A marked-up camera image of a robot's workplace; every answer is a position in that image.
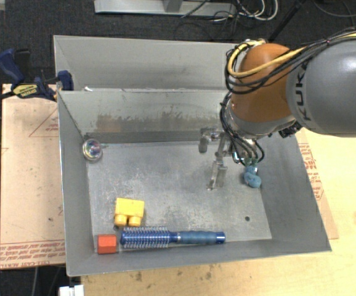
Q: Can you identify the orange cube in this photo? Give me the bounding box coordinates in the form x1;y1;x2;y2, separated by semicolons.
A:
97;234;118;255

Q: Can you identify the brown cardboard board, red print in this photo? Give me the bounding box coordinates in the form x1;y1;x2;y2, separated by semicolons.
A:
0;83;341;271

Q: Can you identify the clear glass ball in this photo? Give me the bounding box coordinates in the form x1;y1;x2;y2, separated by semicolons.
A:
82;138;104;163

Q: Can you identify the blue soft toy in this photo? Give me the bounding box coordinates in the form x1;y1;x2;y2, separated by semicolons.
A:
242;164;263;189

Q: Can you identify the blue round hairbrush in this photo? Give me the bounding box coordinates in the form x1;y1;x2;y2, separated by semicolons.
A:
119;226;227;249

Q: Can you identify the yellow toy building block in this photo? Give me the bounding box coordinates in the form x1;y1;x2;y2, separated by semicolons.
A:
113;197;146;228

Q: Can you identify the grey metal bin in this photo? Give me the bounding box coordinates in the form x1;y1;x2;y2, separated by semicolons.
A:
53;35;333;278

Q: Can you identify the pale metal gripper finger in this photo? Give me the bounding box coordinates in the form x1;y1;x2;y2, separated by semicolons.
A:
207;160;219;192
216;165;229;189

